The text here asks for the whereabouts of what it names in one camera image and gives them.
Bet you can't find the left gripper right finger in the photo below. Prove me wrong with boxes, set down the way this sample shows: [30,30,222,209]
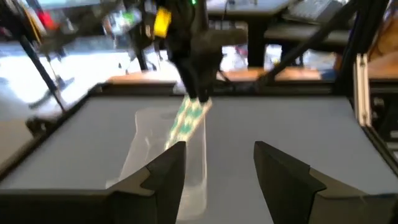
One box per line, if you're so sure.
[253,141,398,224]

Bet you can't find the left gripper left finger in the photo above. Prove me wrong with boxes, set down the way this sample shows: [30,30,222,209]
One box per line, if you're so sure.
[0,141,187,224]

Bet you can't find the black diagonal frame strut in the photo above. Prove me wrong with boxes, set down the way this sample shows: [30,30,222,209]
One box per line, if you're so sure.
[257,0,358,85]

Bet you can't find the black tripod stand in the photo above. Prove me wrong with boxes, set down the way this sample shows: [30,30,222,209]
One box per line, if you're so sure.
[17,32,77,113]

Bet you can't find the yellow cable tag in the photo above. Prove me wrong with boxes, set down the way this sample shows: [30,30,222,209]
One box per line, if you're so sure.
[153,6,172,39]

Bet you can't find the grey computer desk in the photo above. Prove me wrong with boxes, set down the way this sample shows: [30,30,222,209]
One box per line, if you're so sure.
[205,0,352,68]

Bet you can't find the silver aluminium frame post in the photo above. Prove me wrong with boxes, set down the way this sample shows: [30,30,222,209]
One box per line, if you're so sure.
[353,53,373,128]

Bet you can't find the wooden table side board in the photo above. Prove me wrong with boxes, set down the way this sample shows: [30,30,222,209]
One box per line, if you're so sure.
[105,66,323,83]

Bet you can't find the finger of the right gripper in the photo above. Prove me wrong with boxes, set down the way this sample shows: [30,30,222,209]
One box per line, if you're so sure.
[182,67,200,100]
[198,67,218,103]

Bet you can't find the clear plastic bin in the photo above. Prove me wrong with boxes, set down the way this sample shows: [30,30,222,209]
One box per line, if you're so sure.
[104,106,210,221]

